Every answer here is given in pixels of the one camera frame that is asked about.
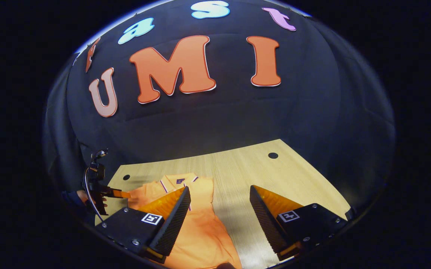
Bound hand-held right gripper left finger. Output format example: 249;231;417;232
95;186;191;264

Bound orange T-shirt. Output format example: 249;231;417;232
127;173;243;269

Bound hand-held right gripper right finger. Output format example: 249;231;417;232
249;185;350;261

